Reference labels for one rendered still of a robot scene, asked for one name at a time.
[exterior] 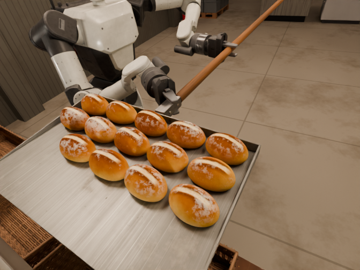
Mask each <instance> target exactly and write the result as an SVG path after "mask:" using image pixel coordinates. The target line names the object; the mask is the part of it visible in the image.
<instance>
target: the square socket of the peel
mask: <svg viewBox="0 0 360 270"><path fill-rule="evenodd" d="M176 97H177V98H178V102H177V103H173V104H172V103H170V102H169V101H168V100H167V99H166V100H165V101H164V102H163V103H162V104H161V105H160V106H158V107H157V108H156V109H155V112H156V113H159V114H163V115H166V116H169V117H171V116H172V115H173V114H174V113H175V112H176V111H177V110H178V109H179V108H180V107H181V105H182V99H181V97H180V96H178V95H176Z"/></svg>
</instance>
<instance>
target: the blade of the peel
mask: <svg viewBox="0 0 360 270"><path fill-rule="evenodd" d="M197 126H199V125H197ZM199 127H200V128H201V129H202V130H203V132H204V134H205V137H206V140H205V143H204V144H203V145H202V146H201V147H198V148H193V149H188V148H182V147H181V148H182V149H183V150H184V151H185V152H186V154H187V156H188V158H189V162H188V165H187V166H186V168H185V169H184V170H182V171H179V172H164V171H161V170H158V169H157V168H155V167H154V166H152V165H151V164H150V162H149V161H148V159H147V154H145V155H142V156H131V155H127V154H125V153H123V152H121V151H120V150H119V149H118V148H117V147H116V146H115V143H114V141H112V142H109V143H101V142H97V141H94V140H93V139H91V138H90V137H88V136H87V134H86V132H85V130H80V131H75V130H70V129H68V128H66V127H65V126H64V125H63V124H62V123H61V119H60V115H59V116H58V117H57V118H55V119H54V120H53V121H51V122H50V123H49V124H47V125H46V126H44V127H43V128H42V129H40V130H39V131H38V132H36V133H35V134H33V135H32V136H31V137H29V138H28V139H27V140H25V141H24V142H23V143H21V144H20V145H19V146H17V147H16V148H15V149H13V150H12V151H10V152H9V153H7V155H5V156H4V157H2V158H1V159H0V194H1V195H2V196H3V197H4V198H6V199H7V200H8V201H9V202H11V203H12V204H13V205H15V206H16V207H17V208H18V209H20V210H21V211H22V212H23V213H25V214H26V215H27V216H28V217H29V218H31V219H32V220H33V221H34V222H36V223H37V224H38V225H39V226H40V227H42V228H43V229H44V230H45V231H47V232H48V233H50V234H51V235H52V236H53V237H54V238H56V239H57V240H58V241H59V242H61V243H62V244H63V245H64V246H66V247H67V248H68V249H69V250H70V251H72V252H73V253H74V254H75V255H77V256H78V257H79V258H80V259H81V260H83V261H84V262H85V263H86V264H88V265H89V266H91V268H93V269H94V270H208V268H209V265H210V263H211V261H212V259H213V257H214V254H215V252H216V249H217V248H218V245H219V243H220V240H221V238H222V236H223V234H224V231H225V229H226V227H227V225H228V223H229V220H230V218H231V216H232V214H233V211H234V209H235V207H236V205H237V202H238V200H239V198H240V196H241V194H242V191H243V189H244V187H245V185H246V182H247V180H248V177H249V175H250V173H251V171H252V168H253V166H254V164H255V162H256V160H257V157H258V155H259V152H260V148H261V144H257V143H255V142H251V141H248V140H244V139H241V138H238V139H239V140H241V141H242V142H243V143H244V145H245V146H246V147H247V150H248V154H249V155H248V158H247V160H246V161H245V162H244V163H242V164H239V165H229V164H228V166H229V167H230V168H231V169H232V170H233V172H234V174H235V178H236V182H235V185H234V186H233V187H232V188H231V189H229V190H227V191H223V192H215V191H210V190H206V189H204V188H202V187H200V186H198V185H197V184H195V183H194V182H193V181H192V180H191V179H190V178H189V176H188V166H189V164H190V162H191V161H192V160H194V159H196V158H199V157H204V156H207V157H212V156H211V155H210V154H209V152H208V151H207V149H206V141H207V139H208V137H209V136H211V135H212V134H215V133H221V132H219V131H215V130H212V129H208V128H206V127H202V126H199ZM68 134H80V135H82V136H85V137H87V138H88V139H90V140H91V141H92V142H93V143H94V145H95V147H96V150H97V149H102V148H106V149H111V150H113V151H116V152H117V153H119V154H120V155H122V156H123V157H124V158H125V159H126V160H127V162H128V165H129V167H131V166H132V165H135V164H145V165H148V166H150V167H153V168H154V169H156V170H157V171H158V172H160V173H161V175H162V176H163V177H164V178H165V180H166V182H167V193H166V195H165V197H164V198H163V199H162V200H160V201H157V202H147V201H143V200H141V199H138V198H137V197H135V196H134V195H132V194H131V193H130V192H129V191H128V189H127V188H126V186H125V183H124V179H122V180H120V181H108V180H106V179H103V178H101V177H99V176H97V175H96V174H95V173H93V172H92V170H91V169H90V166H89V161H88V162H74V161H71V160H69V159H67V158H65V157H64V156H63V155H62V154H61V152H60V148H59V144H60V141H61V139H62V138H63V137H64V136H66V135H68ZM179 184H191V185H194V186H197V187H199V188H201V189H203V190H205V191H206V192H207V193H209V194H210V195H211V196H212V197H213V198H214V200H215V201H216V203H217V205H218V207H219V210H220V216H219V219H218V220H217V222H216V223H215V224H213V225H212V226H209V227H195V226H192V225H189V224H187V223H185V222H184V221H182V220H181V219H179V218H178V217H177V216H176V215H175V214H174V212H173V211H172V209H171V207H170V205H169V193H170V191H171V190H172V188H173V187H175V186H176V185H179Z"/></svg>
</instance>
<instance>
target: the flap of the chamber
mask: <svg viewBox="0 0 360 270"><path fill-rule="evenodd" d="M0 258H1V259H2V260H3V261H4V262H5V263H6V264H7V265H8V266H9V267H10V268H11V269H12V270H34V269H32V268H31V266H30V265H29V264H28V263H27V262H25V261H24V260H23V258H22V257H21V256H20V255H19V254H17V253H16V251H15V250H13V249H12V248H11V247H10V246H9V245H8V244H7V243H6V242H5V241H4V240H3V239H2V238H1V237H0Z"/></svg>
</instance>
